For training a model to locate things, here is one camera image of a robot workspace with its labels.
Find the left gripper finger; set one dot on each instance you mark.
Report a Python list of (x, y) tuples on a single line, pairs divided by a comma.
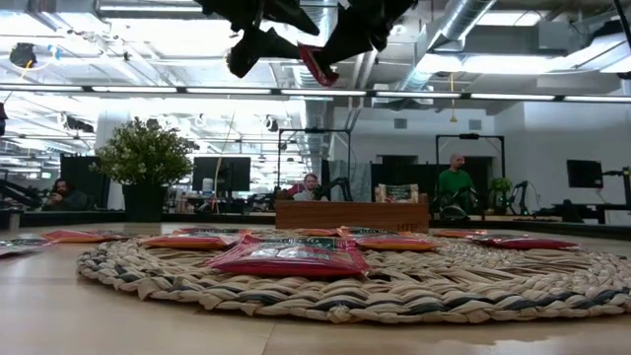
[(296, 20), (261, 49)]

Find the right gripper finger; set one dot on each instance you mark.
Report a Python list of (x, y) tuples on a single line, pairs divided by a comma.
[(342, 49), (360, 33)]

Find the red strawberry tea packet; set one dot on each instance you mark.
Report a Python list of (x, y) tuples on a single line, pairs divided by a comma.
[(315, 66), (522, 242), (22, 246), (291, 259)]

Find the beige vanilla tea packet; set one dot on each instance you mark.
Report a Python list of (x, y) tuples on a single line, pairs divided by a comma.
[(397, 193)]

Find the black background robot arm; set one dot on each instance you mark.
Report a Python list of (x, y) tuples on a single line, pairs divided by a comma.
[(340, 185), (521, 190)]

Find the long ceiling light strip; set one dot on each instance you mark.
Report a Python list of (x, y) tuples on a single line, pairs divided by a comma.
[(148, 90)]

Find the small hanging pendant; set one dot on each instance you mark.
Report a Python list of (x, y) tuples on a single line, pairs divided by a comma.
[(452, 118)]

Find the black computer monitor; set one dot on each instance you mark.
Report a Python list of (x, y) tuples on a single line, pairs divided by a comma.
[(231, 173)]

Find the person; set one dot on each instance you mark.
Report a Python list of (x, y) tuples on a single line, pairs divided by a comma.
[(456, 182), (64, 197), (310, 183)]

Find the black room divider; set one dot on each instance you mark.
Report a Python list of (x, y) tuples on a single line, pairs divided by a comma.
[(409, 172)]

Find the green potted plant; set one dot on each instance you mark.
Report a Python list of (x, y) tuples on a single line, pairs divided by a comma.
[(143, 158)]

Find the wooden compartment box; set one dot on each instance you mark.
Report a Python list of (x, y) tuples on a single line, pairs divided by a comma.
[(345, 217)]

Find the grey dome object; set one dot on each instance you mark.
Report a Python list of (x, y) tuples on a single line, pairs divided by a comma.
[(453, 213)]

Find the small green plant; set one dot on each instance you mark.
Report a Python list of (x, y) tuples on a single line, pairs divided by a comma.
[(500, 186)]

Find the black partition panel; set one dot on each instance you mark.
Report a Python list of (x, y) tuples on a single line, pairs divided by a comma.
[(81, 172)]

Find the round woven placemat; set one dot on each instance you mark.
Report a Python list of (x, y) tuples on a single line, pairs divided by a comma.
[(394, 291)]

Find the black background desk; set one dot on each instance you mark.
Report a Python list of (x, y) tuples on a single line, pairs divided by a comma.
[(591, 207)]

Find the silver ceiling duct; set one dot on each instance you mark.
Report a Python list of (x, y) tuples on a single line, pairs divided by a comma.
[(318, 118), (458, 20)]

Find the thin black frame stand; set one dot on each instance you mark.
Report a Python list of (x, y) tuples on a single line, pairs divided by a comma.
[(468, 136), (315, 130)]

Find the grey wall vent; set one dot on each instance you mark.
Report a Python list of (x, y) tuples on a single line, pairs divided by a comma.
[(400, 123), (474, 124)]

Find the black wall monitor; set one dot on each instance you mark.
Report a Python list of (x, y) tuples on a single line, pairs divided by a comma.
[(584, 173)]

